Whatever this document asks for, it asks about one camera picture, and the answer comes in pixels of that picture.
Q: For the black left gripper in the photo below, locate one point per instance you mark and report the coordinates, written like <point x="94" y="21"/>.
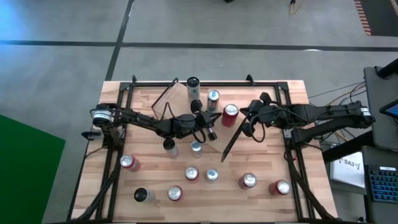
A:
<point x="206" y="120"/>

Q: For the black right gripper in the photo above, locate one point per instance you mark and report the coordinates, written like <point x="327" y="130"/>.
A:
<point x="265" y="115"/>

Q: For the red Coca-Cola can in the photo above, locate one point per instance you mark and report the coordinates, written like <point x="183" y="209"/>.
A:
<point x="283" y="187"/>
<point x="230" y="116"/>
<point x="248" y="180"/>

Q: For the blue silver Red Bull can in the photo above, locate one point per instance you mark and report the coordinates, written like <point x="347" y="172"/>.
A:
<point x="213" y="101"/>
<point x="196" y="148"/>
<point x="212" y="175"/>

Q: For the white Celsius palm can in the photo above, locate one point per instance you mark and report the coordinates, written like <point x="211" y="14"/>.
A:
<point x="193" y="91"/>
<point x="140" y="194"/>

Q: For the red Fanta strawberry can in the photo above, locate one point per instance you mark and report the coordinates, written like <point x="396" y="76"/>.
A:
<point x="191" y="173"/>
<point x="175" y="193"/>
<point x="127" y="161"/>

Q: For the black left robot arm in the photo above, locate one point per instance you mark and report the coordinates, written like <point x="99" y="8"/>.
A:
<point x="140" y="119"/>

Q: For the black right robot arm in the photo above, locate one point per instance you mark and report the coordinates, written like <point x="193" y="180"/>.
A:
<point x="326" y="112"/>

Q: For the white Celsius peach can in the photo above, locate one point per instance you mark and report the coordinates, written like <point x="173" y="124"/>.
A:
<point x="171" y="151"/>

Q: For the black desk support bar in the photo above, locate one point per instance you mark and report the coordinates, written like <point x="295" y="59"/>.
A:
<point x="345" y="147"/>

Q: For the white SA3 paper sign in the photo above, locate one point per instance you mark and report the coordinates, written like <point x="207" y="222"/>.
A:
<point x="348" y="168"/>

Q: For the grey side desk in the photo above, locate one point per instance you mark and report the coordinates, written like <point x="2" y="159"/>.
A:
<point x="377" y="214"/>
<point x="382" y="130"/>

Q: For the monitor with blue screen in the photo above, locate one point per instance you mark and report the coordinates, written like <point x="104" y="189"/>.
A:
<point x="392" y="109"/>

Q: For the backlit black keyboard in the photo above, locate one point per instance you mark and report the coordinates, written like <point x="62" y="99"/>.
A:
<point x="384" y="186"/>

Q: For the black hazard-striped floor mat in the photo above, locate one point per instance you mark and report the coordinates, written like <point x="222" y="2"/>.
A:
<point x="382" y="18"/>

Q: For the green floor mat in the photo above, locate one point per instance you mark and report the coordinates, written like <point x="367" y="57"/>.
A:
<point x="25" y="174"/>

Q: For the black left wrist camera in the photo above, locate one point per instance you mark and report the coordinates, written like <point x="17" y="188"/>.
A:
<point x="195" y="106"/>

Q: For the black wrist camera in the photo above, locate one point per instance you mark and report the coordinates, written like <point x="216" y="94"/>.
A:
<point x="265" y="97"/>
<point x="195" y="106"/>

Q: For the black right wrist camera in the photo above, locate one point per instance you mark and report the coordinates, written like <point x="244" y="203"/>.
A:
<point x="265" y="97"/>

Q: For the black aluminium rig frame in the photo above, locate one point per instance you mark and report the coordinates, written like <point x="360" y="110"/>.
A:
<point x="233" y="84"/>

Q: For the wooden shelf with black frame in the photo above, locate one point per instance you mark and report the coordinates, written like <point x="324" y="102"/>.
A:
<point x="182" y="96"/>

